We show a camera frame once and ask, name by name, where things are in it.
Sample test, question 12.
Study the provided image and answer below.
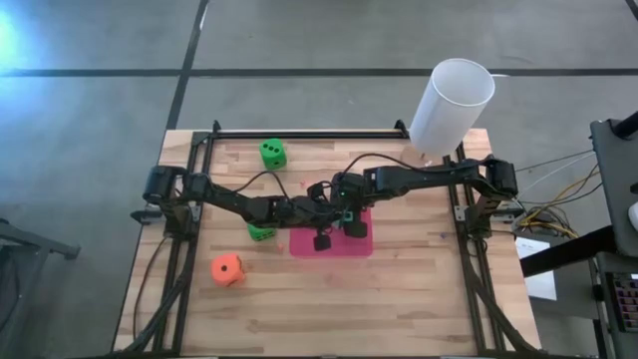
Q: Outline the yellow cable bundle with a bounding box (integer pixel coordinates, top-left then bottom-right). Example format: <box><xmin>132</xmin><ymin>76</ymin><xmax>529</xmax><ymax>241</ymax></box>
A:
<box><xmin>517</xmin><ymin>164</ymin><xmax>602</xmax><ymax>240</ymax></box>

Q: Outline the black flat bar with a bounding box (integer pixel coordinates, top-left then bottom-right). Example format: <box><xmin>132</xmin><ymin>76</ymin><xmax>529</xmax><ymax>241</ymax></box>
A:
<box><xmin>519</xmin><ymin>224</ymin><xmax>618</xmax><ymax>278</ymax></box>

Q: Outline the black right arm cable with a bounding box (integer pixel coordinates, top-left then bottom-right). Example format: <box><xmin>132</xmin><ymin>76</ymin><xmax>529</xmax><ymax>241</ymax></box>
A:
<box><xmin>342</xmin><ymin>152</ymin><xmax>453</xmax><ymax>177</ymax></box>

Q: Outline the grey equipment cart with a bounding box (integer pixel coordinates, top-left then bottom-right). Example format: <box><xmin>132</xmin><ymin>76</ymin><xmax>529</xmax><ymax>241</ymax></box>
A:
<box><xmin>590</xmin><ymin>110</ymin><xmax>638</xmax><ymax>359</ymax></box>

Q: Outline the white cylindrical cup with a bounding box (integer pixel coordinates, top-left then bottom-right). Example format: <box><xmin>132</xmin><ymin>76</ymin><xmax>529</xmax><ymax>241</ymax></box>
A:
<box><xmin>408</xmin><ymin>58</ymin><xmax>496</xmax><ymax>158</ymax></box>

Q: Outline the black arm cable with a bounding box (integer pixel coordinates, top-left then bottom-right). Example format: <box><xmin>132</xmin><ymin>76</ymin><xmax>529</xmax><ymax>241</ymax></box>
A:
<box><xmin>342</xmin><ymin>152</ymin><xmax>453</xmax><ymax>177</ymax></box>
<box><xmin>232</xmin><ymin>170</ymin><xmax>291</xmax><ymax>200</ymax></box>

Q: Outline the white paper sheet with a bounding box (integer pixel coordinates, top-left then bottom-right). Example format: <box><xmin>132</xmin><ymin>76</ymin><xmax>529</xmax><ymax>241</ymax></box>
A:
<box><xmin>514</xmin><ymin>236</ymin><xmax>558</xmax><ymax>302</ymax></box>

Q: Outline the green foam die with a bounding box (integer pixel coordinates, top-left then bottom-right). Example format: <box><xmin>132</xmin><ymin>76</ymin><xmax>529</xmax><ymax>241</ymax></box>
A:
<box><xmin>258</xmin><ymin>138</ymin><xmax>288</xmax><ymax>172</ymax></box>
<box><xmin>247</xmin><ymin>222</ymin><xmax>277</xmax><ymax>243</ymax></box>

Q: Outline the thin brown cable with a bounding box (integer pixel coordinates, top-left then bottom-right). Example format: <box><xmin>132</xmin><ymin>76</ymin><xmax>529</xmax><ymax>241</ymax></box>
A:
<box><xmin>132</xmin><ymin>233</ymin><xmax>170</xmax><ymax>345</ymax></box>

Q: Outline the dark keypad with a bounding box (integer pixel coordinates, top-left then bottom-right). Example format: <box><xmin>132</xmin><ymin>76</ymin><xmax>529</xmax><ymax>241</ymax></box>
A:
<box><xmin>610</xmin><ymin>272</ymin><xmax>638</xmax><ymax>334</ymax></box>

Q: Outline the orange foam die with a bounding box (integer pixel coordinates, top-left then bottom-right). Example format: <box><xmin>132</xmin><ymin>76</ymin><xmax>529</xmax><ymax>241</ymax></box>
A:
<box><xmin>210</xmin><ymin>252</ymin><xmax>246</xmax><ymax>288</ymax></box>

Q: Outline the pink translucent plastic tray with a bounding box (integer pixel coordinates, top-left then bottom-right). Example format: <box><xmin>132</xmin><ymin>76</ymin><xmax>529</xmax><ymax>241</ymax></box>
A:
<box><xmin>288</xmin><ymin>208</ymin><xmax>375</xmax><ymax>259</ymax></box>

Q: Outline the grey metal stand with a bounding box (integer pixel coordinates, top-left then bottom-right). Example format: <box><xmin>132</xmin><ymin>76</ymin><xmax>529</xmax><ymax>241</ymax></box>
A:
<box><xmin>0</xmin><ymin>217</ymin><xmax>82</xmax><ymax>350</ymax></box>

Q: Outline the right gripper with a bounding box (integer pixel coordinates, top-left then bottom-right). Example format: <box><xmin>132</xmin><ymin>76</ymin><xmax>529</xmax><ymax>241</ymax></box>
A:
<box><xmin>332</xmin><ymin>172</ymin><xmax>375</xmax><ymax>239</ymax></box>

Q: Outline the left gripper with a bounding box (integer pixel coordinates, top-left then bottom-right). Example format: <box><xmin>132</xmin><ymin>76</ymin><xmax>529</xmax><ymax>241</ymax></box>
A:
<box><xmin>272</xmin><ymin>181</ymin><xmax>336</xmax><ymax>252</ymax></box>

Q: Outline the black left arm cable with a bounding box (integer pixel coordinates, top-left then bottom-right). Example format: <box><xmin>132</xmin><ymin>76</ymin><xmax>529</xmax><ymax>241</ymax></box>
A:
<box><xmin>232</xmin><ymin>170</ymin><xmax>291</xmax><ymax>200</ymax></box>

